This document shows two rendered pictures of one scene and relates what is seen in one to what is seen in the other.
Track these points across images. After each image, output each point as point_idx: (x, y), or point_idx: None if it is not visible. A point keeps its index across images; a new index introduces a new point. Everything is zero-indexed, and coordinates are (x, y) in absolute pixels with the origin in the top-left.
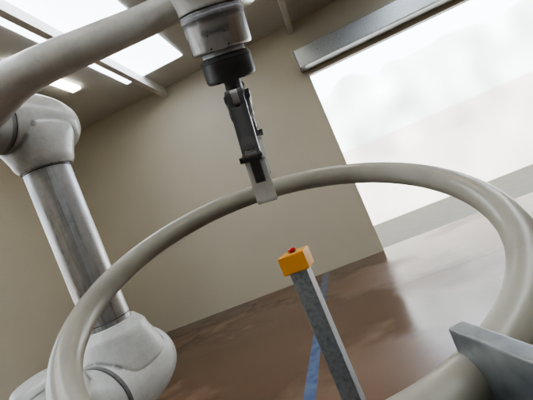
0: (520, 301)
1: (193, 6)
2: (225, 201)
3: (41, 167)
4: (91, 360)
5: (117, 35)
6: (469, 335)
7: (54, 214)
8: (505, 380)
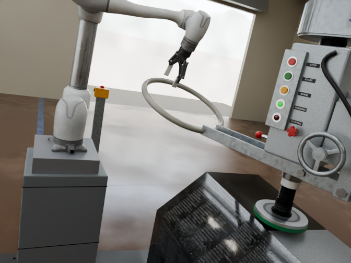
0: (221, 125)
1: (192, 40)
2: (161, 79)
3: (94, 22)
4: None
5: (160, 16)
6: (219, 125)
7: (89, 42)
8: (221, 130)
